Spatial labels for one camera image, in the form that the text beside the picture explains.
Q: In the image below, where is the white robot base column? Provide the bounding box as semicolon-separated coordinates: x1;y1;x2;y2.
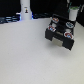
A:
20;0;32;20

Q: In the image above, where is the dark equipment with blue lights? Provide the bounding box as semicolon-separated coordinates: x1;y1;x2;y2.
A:
0;13;21;24

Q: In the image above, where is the black kcup holder box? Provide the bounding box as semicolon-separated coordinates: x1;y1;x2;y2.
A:
45;14;76;50

